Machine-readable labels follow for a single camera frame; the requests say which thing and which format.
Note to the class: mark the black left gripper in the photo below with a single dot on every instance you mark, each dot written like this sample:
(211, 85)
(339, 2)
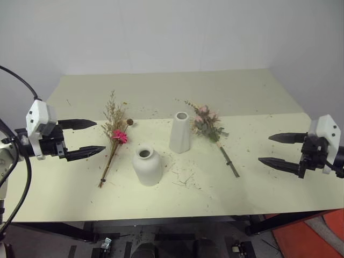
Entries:
(52, 145)

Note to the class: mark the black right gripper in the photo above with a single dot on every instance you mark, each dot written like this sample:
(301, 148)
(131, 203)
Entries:
(313, 154)

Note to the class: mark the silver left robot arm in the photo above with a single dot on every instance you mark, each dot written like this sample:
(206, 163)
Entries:
(10, 150)

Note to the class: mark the round white bottle vase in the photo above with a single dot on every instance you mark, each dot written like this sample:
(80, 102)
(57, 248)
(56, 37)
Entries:
(147, 168)

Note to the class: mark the tall white tapered vase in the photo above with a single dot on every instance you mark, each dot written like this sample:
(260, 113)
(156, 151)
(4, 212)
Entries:
(179, 134)

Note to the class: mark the dried bouquet with magenta flower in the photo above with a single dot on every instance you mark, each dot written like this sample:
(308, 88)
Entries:
(116, 129)

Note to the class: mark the pale pink eucalyptus bouquet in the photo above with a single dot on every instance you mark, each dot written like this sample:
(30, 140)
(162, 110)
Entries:
(208, 123)

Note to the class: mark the orange red floor mat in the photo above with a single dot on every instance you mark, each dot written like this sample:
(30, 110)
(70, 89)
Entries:
(309, 236)

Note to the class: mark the small metal clamp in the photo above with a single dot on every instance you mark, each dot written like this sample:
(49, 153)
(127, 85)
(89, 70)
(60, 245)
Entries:
(106, 242)

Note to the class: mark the small black and white device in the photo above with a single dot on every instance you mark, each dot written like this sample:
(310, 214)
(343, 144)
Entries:
(236, 248)

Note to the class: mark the grey rounded shape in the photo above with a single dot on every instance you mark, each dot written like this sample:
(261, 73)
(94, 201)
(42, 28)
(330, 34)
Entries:
(143, 250)

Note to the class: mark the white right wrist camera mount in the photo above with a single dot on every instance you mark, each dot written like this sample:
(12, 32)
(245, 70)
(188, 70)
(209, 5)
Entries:
(323, 129)

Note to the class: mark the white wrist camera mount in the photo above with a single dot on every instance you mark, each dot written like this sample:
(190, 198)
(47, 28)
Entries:
(39, 118)
(323, 129)

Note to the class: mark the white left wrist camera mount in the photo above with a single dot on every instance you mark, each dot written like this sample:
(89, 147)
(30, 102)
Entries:
(39, 118)

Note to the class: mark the black table frame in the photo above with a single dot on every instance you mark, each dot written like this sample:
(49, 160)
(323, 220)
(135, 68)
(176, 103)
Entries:
(172, 219)

